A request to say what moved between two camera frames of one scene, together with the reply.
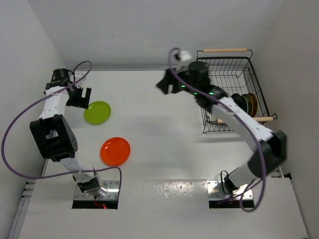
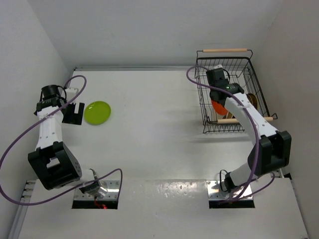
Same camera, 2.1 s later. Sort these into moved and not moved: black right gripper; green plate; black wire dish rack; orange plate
Moved: orange plate; black right gripper
Not moved: black wire dish rack; green plate
